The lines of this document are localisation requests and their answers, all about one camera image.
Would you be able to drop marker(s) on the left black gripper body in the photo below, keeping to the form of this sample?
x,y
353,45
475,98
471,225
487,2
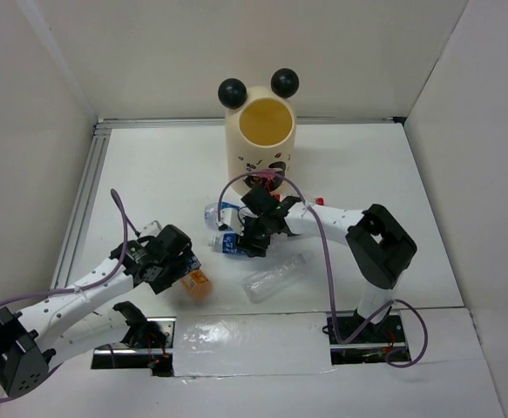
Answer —
x,y
172,262

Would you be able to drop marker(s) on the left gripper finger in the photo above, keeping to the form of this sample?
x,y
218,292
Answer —
x,y
187,262
166,280

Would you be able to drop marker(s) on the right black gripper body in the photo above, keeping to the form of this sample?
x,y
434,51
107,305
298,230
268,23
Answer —
x,y
259,222

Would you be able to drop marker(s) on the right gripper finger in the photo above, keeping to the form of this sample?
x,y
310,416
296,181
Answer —
x,y
246,235
258,241

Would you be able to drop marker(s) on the blue label white cap bottle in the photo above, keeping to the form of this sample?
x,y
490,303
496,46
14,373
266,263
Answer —
x,y
226,243

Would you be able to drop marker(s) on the orange juice bottle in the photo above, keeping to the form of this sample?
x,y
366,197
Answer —
x,y
197,285

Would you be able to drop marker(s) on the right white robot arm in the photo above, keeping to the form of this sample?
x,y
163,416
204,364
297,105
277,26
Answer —
x,y
381,247

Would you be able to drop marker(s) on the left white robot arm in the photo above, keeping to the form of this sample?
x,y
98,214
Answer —
x,y
36,340

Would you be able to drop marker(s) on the cream bin with black ears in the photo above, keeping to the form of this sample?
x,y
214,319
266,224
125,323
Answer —
x,y
260,128

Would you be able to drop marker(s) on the clear unlabelled plastic bottle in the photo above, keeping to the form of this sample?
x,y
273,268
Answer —
x,y
261,285

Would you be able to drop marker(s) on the blue label crushed bottle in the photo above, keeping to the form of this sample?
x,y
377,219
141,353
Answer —
x,y
211,213

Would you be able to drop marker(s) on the red label clear bottle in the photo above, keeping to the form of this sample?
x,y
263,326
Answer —
x,y
311,200

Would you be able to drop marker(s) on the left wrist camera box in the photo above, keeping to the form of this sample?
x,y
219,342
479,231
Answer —
x,y
150,230

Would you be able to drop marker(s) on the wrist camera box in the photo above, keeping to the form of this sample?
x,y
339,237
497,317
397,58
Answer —
x,y
150,230
229,220

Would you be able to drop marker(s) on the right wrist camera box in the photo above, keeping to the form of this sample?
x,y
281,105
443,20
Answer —
x,y
229,220

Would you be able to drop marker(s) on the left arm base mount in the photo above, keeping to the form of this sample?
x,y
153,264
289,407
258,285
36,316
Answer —
x,y
147,344

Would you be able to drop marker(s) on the aluminium frame rail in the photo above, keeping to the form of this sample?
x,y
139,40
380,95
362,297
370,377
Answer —
x,y
82,204

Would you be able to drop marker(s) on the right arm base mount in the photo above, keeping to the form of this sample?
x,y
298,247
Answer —
x,y
372,345

